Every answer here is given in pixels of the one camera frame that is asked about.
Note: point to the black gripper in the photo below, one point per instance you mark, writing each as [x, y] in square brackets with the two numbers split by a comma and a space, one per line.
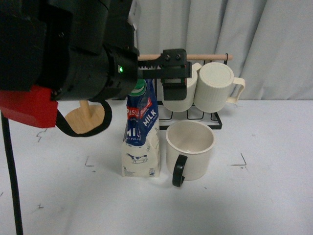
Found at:
[125, 70]

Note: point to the cream mug with black handle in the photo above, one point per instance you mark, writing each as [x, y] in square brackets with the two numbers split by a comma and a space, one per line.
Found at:
[189, 147]

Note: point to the blue white milk carton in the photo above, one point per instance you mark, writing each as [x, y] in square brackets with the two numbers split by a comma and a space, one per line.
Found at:
[140, 148]

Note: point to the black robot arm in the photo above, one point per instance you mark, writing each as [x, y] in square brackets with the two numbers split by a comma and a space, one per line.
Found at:
[81, 50]

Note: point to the cream ribbed mug right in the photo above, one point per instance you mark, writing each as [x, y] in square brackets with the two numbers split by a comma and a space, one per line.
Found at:
[216, 85]

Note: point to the wooden mug tree stand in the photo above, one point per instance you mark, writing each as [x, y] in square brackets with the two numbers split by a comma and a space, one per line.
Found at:
[86, 117]

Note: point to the grey curtain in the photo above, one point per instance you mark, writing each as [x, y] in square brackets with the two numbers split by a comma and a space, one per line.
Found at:
[271, 40]

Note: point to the black wire mug rack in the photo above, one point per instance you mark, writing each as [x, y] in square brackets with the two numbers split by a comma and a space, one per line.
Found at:
[215, 120]

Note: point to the red mount block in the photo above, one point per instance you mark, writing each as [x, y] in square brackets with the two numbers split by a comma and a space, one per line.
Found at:
[34, 108]

